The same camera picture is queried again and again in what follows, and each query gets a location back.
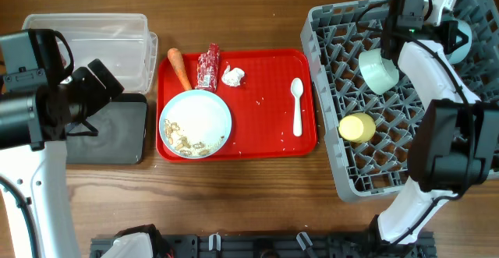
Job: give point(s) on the red snack wrapper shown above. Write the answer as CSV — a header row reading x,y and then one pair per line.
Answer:
x,y
207,69

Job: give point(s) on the food scraps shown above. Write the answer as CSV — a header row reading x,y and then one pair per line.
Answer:
x,y
192,140

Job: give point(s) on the green bowl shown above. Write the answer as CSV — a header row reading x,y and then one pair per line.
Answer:
x,y
380,74

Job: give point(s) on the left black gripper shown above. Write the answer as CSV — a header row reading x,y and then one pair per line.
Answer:
x,y
100,95

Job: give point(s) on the black plastic tray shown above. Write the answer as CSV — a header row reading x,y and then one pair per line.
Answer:
x,y
121,139

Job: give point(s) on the light blue bowl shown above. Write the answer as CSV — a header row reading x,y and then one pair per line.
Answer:
x,y
457,56

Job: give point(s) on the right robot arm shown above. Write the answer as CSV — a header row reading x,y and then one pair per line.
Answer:
x,y
455,142

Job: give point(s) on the white plastic spoon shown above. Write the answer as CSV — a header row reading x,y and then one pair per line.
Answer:
x,y
297,90

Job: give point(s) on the yellow cup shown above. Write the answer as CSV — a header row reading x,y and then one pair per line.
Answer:
x,y
357,128

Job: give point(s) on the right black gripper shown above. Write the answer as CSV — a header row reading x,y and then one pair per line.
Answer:
x,y
447,27

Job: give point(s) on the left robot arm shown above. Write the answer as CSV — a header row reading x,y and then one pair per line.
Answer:
x,y
43,98

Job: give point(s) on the red serving tray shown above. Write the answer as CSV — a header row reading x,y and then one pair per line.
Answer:
x,y
262,107

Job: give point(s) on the clear plastic bin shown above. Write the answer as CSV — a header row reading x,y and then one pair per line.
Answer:
x,y
122,41

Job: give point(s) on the orange carrot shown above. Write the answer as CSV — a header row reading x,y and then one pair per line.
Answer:
x,y
176,59

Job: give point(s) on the grey dishwasher rack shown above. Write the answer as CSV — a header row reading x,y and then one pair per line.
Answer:
x,y
332,44

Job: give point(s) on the light blue plate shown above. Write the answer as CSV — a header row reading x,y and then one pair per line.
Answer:
x,y
201,107

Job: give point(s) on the white tissue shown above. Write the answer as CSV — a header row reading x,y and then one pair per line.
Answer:
x,y
232,77

